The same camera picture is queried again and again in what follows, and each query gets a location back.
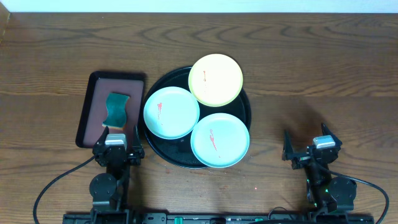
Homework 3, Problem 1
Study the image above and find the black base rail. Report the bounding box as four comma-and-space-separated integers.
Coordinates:
62, 213, 374, 224

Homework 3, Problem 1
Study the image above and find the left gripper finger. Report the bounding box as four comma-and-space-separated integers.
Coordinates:
132, 125, 141, 151
96, 126, 109, 145

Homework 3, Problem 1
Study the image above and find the green sponge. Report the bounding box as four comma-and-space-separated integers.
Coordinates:
103, 93, 129, 129

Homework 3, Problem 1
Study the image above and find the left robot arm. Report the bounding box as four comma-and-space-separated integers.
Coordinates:
87, 126, 145, 224

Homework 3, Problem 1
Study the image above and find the round black serving tray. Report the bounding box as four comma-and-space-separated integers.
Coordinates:
140, 66, 251, 169

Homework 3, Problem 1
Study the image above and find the yellow plate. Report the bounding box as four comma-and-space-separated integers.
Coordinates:
188, 54, 243, 107

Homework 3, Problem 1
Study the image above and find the rectangular black brown tray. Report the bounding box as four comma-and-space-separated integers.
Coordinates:
75, 71, 147, 148

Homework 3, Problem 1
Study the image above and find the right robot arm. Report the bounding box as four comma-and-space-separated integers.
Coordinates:
282, 124, 357, 223

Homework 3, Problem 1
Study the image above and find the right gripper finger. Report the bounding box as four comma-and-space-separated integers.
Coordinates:
321, 123, 336, 140
282, 130, 294, 161

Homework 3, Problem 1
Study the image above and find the mint green plate front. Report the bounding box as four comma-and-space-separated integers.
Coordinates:
190, 113, 250, 168

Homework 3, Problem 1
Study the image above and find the mint green plate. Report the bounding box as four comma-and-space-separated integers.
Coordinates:
190, 113, 250, 168
144, 86, 200, 140

